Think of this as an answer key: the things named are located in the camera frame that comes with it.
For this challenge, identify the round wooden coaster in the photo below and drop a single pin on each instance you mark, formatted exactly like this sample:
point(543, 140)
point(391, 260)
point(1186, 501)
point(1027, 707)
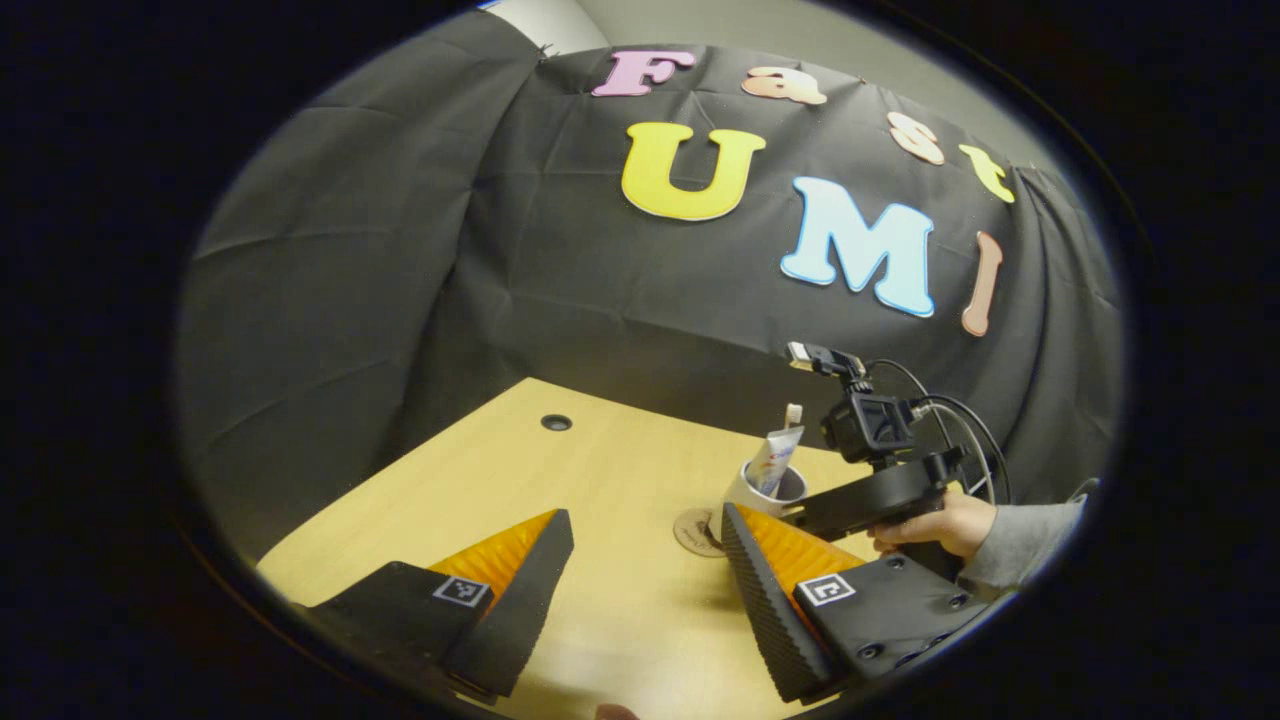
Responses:
point(692, 532)

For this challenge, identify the white toothbrush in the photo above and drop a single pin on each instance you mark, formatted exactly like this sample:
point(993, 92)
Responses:
point(793, 413)

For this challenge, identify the light wooden desktop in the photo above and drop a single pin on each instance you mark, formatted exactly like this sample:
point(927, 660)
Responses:
point(620, 480)

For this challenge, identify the white toothpaste tube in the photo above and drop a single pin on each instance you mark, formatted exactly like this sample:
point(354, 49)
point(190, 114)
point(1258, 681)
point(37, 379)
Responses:
point(775, 460)

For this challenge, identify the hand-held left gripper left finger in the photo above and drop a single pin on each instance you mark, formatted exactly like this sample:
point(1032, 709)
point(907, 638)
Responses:
point(520, 610)

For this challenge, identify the black backdrop cloth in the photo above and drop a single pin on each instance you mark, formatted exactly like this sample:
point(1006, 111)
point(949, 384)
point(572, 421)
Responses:
point(400, 250)

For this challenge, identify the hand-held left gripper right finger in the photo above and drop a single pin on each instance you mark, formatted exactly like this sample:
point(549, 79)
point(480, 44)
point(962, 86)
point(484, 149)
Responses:
point(765, 610)

